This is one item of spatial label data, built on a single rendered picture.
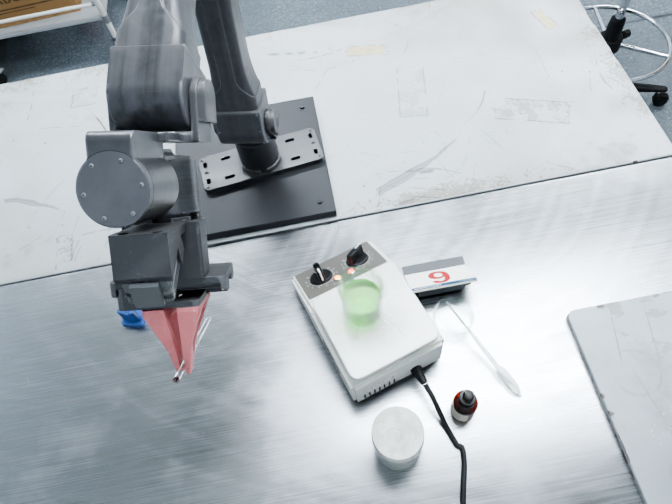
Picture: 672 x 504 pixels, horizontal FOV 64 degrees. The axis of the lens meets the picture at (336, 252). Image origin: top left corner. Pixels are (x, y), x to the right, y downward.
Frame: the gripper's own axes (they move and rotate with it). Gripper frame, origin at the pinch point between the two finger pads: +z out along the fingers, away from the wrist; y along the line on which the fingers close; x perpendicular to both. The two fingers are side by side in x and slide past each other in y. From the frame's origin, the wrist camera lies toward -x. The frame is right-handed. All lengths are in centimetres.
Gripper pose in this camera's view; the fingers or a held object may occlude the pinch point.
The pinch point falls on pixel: (184, 364)
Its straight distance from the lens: 55.6
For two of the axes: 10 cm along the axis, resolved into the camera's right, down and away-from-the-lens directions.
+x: -0.8, -1.7, 9.8
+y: 10.0, -0.7, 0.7
